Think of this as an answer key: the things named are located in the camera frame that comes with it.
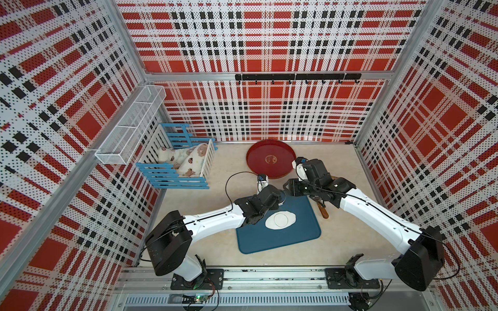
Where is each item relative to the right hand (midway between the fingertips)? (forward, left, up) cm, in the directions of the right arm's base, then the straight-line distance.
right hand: (291, 185), depth 79 cm
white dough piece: (-8, +4, -18) cm, 20 cm away
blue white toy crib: (+45, +67, -14) cm, 82 cm away
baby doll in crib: (+23, +54, -12) cm, 60 cm away
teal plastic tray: (-16, +15, -19) cm, 29 cm away
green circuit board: (-38, +38, -17) cm, 56 cm away
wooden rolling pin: (-6, -15, -13) cm, 21 cm away
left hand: (-1, +7, -7) cm, 10 cm away
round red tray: (+31, +6, -19) cm, 37 cm away
